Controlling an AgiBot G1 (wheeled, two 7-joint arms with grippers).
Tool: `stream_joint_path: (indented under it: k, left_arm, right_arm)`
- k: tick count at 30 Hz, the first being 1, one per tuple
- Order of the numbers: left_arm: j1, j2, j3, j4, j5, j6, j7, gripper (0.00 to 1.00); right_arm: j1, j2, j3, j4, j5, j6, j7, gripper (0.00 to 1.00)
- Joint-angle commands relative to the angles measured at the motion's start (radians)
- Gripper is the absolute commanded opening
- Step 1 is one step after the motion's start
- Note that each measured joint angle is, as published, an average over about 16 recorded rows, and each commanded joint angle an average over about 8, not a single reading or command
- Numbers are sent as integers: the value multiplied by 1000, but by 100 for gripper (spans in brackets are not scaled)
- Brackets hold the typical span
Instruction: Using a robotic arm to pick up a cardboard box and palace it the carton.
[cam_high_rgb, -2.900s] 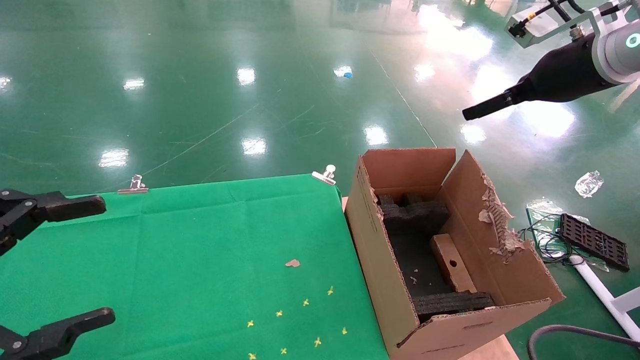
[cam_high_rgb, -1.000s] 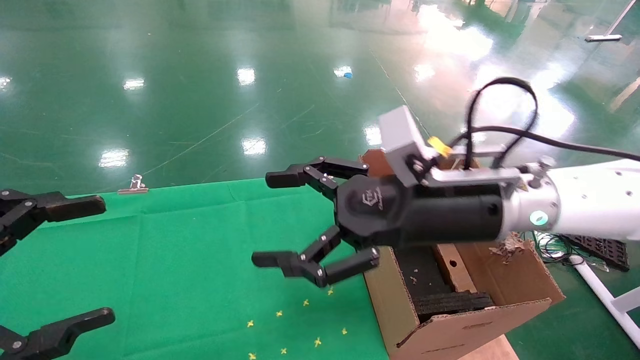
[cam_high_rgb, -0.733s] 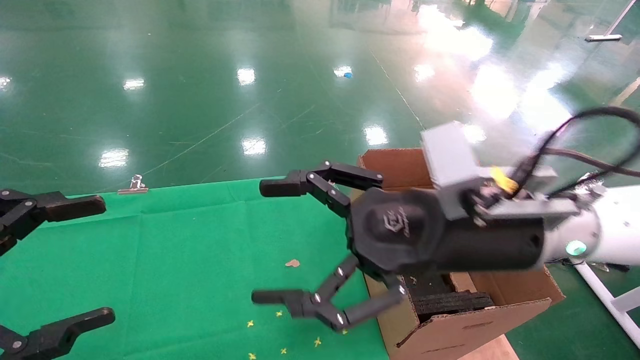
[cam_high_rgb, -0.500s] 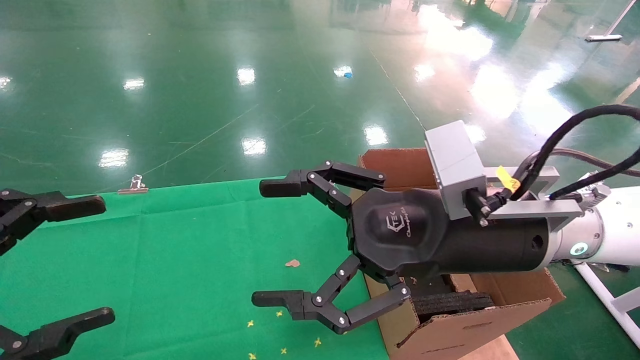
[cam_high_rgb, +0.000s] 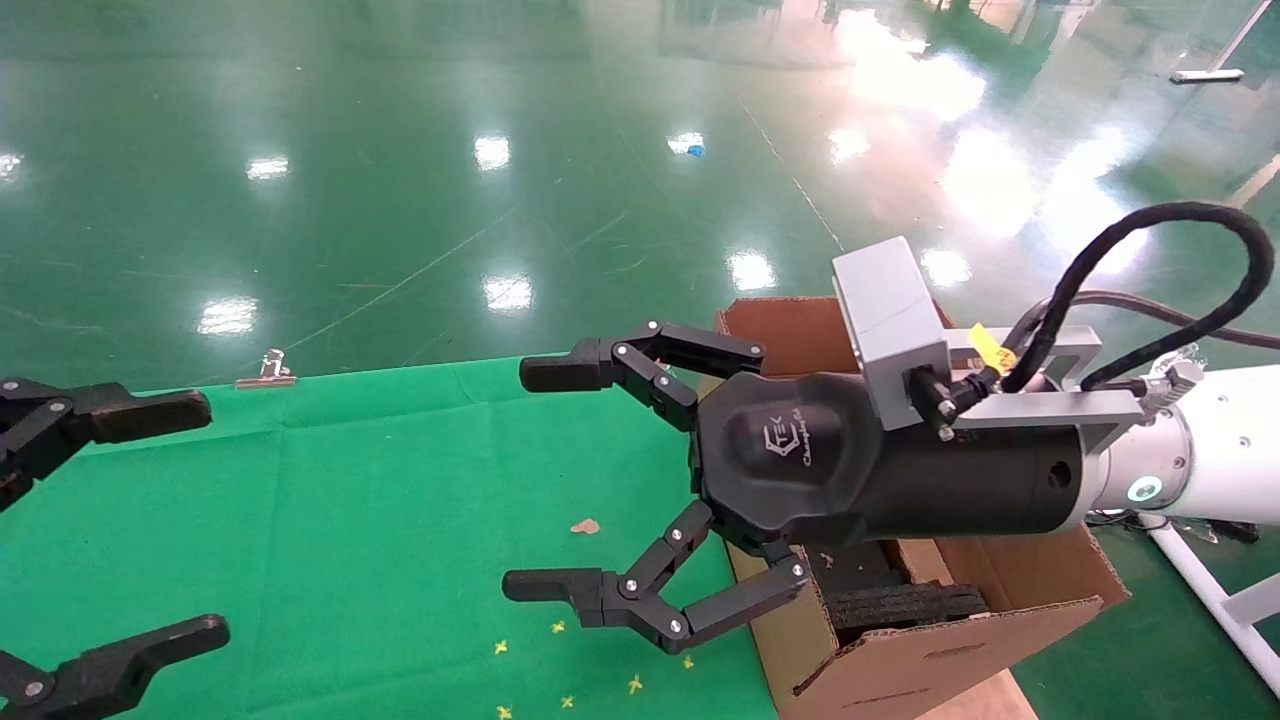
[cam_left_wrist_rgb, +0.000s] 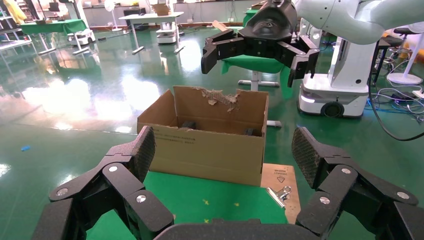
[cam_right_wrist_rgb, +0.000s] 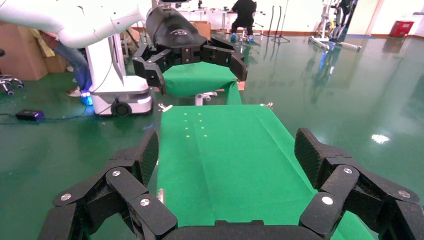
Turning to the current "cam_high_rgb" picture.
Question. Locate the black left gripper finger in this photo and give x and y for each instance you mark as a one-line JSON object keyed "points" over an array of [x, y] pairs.
{"points": [[130, 412], [130, 655]]}

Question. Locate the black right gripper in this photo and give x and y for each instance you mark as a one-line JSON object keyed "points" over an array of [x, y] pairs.
{"points": [[800, 460]]}

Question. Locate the brown cardboard scrap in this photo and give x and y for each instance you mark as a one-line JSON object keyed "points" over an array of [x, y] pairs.
{"points": [[585, 526]]}

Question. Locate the large open brown carton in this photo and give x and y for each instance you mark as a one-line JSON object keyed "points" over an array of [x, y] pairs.
{"points": [[900, 670]]}

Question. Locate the silver binder clip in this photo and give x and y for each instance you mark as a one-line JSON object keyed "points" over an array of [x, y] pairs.
{"points": [[268, 372]]}

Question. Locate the green table cloth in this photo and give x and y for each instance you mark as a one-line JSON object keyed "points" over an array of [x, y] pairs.
{"points": [[350, 520]]}

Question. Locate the black foam block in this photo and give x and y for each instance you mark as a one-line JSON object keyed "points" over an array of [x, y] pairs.
{"points": [[905, 605]]}

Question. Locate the white stand foot with pole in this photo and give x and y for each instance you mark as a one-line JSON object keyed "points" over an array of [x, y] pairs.
{"points": [[1205, 75]]}

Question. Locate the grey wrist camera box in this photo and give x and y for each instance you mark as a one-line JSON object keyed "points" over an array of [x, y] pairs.
{"points": [[888, 312]]}

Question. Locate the grey camera mounting bracket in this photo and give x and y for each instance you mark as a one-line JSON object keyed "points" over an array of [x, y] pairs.
{"points": [[1045, 408]]}

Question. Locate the white metal frame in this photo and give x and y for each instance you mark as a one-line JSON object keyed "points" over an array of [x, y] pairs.
{"points": [[1210, 590]]}

